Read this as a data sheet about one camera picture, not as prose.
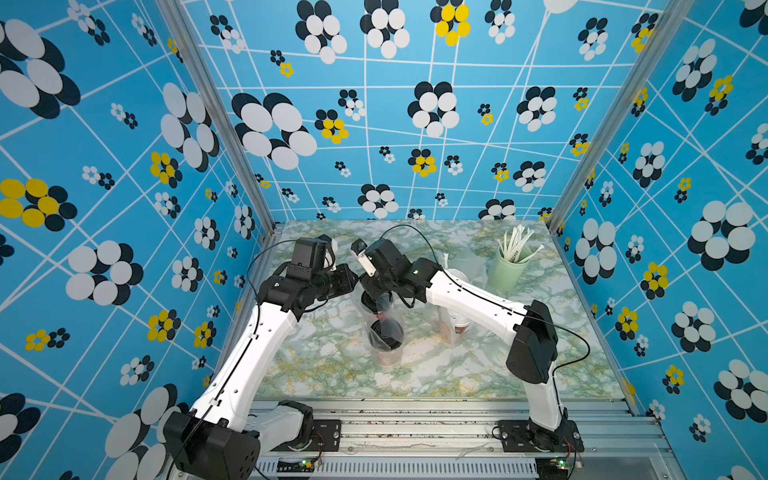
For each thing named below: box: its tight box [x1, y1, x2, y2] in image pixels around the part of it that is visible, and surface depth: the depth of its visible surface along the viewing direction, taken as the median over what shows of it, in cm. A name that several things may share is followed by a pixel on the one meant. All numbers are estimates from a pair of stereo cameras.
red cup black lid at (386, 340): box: [368, 318, 405, 367], surface depth 74 cm
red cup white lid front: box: [447, 268, 469, 283], surface depth 86 cm
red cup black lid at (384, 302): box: [376, 293, 392, 319], surface depth 77 cm
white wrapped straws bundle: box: [497, 224, 545, 264], surface depth 97 cm
